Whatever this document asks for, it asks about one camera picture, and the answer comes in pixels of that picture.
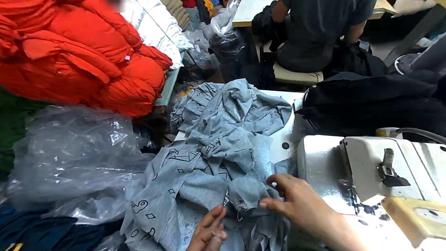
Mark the white quilted garment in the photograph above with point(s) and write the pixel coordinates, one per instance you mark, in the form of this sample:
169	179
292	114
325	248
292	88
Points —
156	31

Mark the person's right index finger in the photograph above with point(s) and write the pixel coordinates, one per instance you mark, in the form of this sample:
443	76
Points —
281	179

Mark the beige quilted garment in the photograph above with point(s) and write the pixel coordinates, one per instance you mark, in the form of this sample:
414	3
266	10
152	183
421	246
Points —
176	12

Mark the white sewing machine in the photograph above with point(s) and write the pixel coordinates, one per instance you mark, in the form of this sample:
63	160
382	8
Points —
376	167

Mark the cushioned stool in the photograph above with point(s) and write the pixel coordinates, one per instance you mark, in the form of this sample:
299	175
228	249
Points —
296	75

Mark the person's right forearm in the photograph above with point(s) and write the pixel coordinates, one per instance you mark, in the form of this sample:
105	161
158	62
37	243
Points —
345	232

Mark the crumpled translucent plastic bag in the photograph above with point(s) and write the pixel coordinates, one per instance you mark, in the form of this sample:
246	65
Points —
198	50

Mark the person's left fingers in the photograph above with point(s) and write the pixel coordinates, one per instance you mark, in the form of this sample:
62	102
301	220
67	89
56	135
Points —
209	220

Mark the pile of black fabric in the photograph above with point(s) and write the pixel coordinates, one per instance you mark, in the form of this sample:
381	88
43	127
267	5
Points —
369	104

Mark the large clear plastic bag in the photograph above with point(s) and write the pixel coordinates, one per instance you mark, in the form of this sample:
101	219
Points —
80	153

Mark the dark navy garment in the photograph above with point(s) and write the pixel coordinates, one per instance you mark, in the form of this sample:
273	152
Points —
45	230

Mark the white wooden-edged table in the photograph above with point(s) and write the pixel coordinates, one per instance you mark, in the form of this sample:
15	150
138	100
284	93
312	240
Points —
247	14

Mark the clear bag with dark contents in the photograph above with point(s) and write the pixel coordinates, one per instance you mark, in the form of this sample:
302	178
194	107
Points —
224	41

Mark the pale green table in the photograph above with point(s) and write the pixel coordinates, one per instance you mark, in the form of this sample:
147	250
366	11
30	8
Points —
168	85

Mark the pile of red puffy garments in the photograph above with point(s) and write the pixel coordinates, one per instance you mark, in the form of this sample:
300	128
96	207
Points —
87	62

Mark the person's right hand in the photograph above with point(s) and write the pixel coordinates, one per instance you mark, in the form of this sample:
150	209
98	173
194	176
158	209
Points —
303	198

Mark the person's left thumb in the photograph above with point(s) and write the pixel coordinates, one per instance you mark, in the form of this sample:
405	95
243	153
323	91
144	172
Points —
214	241

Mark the green fabric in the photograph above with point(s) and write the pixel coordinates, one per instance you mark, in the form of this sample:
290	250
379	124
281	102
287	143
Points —
12	122

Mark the black bundled garment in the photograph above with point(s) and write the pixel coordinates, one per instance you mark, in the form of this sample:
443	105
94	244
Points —
359	61

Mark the cream plastic machine part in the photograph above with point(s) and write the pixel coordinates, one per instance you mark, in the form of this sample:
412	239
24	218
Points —
411	216

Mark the person's right thumb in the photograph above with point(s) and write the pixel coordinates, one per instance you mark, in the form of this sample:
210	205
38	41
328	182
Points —
275	205

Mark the pile of grey printed fabric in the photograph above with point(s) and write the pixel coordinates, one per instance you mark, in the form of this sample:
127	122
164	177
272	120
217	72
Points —
205	167

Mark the person's left hand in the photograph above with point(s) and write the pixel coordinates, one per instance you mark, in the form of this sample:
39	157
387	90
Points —
205	235

